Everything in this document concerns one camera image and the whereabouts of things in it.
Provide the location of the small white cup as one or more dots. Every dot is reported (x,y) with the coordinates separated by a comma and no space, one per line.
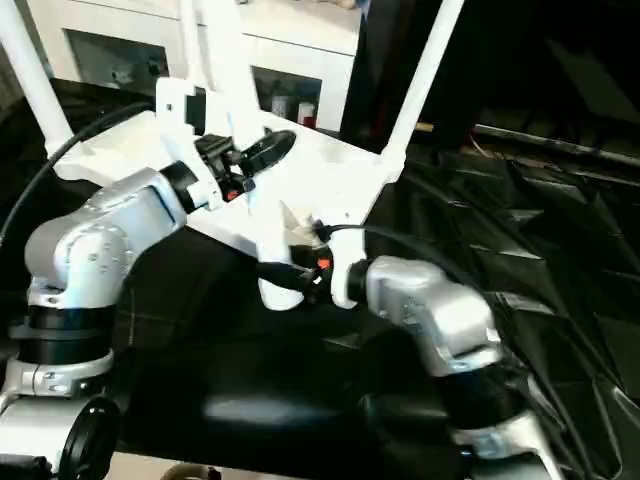
(305,110)

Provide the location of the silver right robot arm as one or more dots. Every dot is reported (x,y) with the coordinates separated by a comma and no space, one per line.
(440,320)

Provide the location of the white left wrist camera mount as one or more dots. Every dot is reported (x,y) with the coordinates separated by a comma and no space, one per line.
(172,110)

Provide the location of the white sideboard with glass doors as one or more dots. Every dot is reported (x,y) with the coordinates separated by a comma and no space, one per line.
(300,45)

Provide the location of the grey metal rod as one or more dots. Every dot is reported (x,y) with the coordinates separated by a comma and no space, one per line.
(560,145)

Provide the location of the small yellow label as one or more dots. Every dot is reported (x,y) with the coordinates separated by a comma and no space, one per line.
(425,125)

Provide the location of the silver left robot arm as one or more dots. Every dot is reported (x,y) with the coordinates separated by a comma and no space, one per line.
(100,235)

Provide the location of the white plastic table top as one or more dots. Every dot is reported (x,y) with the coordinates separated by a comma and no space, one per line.
(310,170)

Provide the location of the black backdrop cloth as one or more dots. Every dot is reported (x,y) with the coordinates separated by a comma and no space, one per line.
(525,55)

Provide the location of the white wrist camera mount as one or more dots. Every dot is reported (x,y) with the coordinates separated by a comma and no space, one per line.
(345,255)
(172,110)

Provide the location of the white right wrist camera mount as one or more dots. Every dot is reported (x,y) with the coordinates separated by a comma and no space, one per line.
(345,255)

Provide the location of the black work mat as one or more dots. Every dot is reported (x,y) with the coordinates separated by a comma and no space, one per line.
(525,240)

